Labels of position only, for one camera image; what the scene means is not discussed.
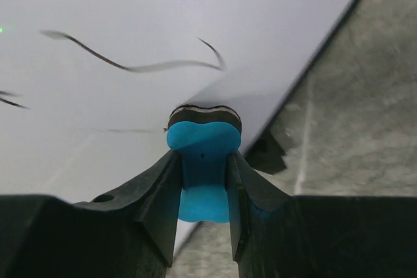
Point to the blue bone-shaped eraser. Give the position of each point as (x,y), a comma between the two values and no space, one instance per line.
(204,137)

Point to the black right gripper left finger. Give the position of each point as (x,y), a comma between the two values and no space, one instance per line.
(126,232)

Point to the small black-framed whiteboard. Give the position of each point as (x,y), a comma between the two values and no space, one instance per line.
(87,86)

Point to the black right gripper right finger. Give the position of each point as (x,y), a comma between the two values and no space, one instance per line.
(274,234)

